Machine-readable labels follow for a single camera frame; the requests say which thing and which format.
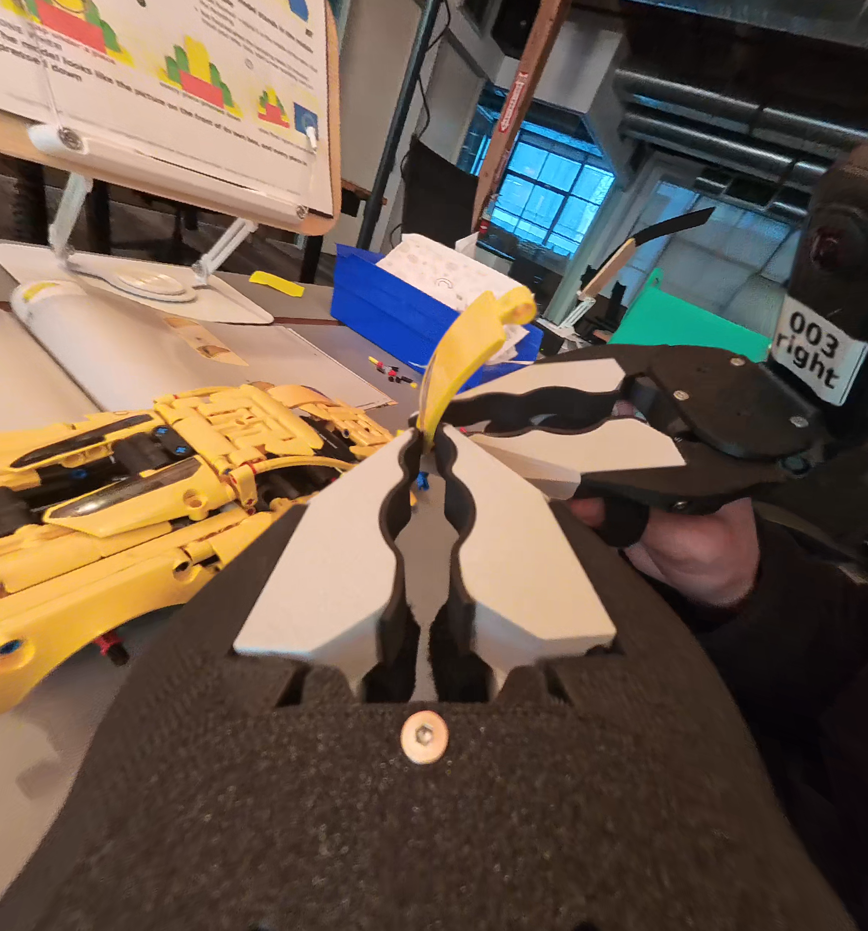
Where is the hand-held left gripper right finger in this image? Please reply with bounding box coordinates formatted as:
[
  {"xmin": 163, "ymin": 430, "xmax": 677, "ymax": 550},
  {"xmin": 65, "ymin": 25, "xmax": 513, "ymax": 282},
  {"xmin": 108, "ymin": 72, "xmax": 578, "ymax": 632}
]
[{"xmin": 437, "ymin": 423, "xmax": 619, "ymax": 695}]

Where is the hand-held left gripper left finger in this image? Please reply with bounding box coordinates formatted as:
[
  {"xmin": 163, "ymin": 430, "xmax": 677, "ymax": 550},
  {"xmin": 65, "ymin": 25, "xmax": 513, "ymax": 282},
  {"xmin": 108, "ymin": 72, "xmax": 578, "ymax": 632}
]
[{"xmin": 232, "ymin": 426, "xmax": 419, "ymax": 695}]

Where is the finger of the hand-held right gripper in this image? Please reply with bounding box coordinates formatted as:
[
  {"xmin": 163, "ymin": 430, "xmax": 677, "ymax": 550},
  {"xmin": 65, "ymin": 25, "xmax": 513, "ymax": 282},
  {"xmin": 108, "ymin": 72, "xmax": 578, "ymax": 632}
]
[
  {"xmin": 440, "ymin": 358, "xmax": 630, "ymax": 430},
  {"xmin": 469, "ymin": 415, "xmax": 688, "ymax": 503}
]

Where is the yellow curved panel piece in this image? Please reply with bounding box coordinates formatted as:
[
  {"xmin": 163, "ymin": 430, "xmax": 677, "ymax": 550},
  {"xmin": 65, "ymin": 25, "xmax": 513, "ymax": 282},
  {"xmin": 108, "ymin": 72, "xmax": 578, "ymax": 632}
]
[{"xmin": 414, "ymin": 286, "xmax": 538, "ymax": 446}]

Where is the person's right forearm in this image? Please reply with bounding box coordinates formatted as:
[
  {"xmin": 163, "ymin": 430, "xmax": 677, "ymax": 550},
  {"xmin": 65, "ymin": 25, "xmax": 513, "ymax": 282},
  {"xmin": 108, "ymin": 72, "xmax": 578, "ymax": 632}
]
[{"xmin": 689, "ymin": 502, "xmax": 868, "ymax": 728}]

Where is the grey desk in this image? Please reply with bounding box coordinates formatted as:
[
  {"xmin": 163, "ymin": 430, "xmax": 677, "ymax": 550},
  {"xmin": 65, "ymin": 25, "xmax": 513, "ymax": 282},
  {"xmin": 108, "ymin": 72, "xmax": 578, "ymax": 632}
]
[{"xmin": 0, "ymin": 233, "xmax": 551, "ymax": 896}]

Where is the person's right hand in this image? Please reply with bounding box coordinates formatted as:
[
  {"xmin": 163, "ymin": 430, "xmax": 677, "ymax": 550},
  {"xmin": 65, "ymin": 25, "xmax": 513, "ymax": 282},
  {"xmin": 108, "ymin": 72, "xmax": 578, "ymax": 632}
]
[{"xmin": 568, "ymin": 498, "xmax": 761, "ymax": 610}]

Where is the white patterned paper bag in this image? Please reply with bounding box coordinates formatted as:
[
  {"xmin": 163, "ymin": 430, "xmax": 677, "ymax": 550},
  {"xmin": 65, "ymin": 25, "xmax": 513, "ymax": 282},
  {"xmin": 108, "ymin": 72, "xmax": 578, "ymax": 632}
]
[{"xmin": 376, "ymin": 233, "xmax": 537, "ymax": 365}]

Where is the small cluster of brick pins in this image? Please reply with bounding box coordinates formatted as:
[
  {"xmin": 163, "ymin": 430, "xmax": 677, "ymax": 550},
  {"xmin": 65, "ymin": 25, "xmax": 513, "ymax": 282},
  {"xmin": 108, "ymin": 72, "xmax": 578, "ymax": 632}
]
[{"xmin": 366, "ymin": 355, "xmax": 419, "ymax": 388}]

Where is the yellow toy brick car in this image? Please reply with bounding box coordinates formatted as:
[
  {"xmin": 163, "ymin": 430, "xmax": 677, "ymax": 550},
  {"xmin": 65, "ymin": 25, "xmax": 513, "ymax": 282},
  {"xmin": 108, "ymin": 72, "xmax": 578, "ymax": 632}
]
[{"xmin": 0, "ymin": 382, "xmax": 417, "ymax": 728}]

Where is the gridded window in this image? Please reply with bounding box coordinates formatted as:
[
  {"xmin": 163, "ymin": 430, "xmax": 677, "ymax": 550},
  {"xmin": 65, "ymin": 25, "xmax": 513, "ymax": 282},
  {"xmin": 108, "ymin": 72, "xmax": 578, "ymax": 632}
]
[{"xmin": 478, "ymin": 120, "xmax": 617, "ymax": 259}]

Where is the blue plastic bin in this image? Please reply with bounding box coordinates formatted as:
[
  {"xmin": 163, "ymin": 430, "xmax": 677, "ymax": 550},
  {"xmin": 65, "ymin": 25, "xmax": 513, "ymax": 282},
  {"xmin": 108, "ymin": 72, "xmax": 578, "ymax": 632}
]
[{"xmin": 330, "ymin": 242, "xmax": 544, "ymax": 394}]

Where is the black monitor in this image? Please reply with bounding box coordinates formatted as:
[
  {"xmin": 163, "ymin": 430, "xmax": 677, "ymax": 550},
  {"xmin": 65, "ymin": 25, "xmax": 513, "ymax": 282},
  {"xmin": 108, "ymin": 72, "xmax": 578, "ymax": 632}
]
[{"xmin": 401, "ymin": 134, "xmax": 480, "ymax": 247}]

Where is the black metal pole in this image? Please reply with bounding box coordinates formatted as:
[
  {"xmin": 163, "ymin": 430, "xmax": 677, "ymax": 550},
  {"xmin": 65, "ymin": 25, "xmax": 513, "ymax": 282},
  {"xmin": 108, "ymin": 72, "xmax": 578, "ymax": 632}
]
[{"xmin": 356, "ymin": 0, "xmax": 450, "ymax": 250}]

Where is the open instruction booklet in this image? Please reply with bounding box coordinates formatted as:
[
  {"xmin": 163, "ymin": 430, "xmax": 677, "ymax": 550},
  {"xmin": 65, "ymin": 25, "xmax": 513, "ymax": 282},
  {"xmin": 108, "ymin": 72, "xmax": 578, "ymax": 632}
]
[{"xmin": 0, "ymin": 280, "xmax": 399, "ymax": 437}]

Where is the dark fleece-lined jacket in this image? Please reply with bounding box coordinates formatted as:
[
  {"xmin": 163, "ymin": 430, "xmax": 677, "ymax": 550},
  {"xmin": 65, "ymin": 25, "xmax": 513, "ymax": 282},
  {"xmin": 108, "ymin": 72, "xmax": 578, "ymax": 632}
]
[{"xmin": 732, "ymin": 436, "xmax": 868, "ymax": 931}]

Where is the printed instruction sheet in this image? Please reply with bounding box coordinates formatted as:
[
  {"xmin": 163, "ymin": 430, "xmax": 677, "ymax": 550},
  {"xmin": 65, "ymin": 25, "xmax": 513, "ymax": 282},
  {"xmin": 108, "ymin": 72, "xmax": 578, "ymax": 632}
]
[{"xmin": 0, "ymin": 0, "xmax": 335, "ymax": 218}]

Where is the wooden post with red label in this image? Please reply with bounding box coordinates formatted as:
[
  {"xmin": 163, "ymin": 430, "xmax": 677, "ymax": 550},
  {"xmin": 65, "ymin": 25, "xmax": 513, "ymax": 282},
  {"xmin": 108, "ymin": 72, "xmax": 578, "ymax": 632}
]
[{"xmin": 470, "ymin": 0, "xmax": 573, "ymax": 234}]

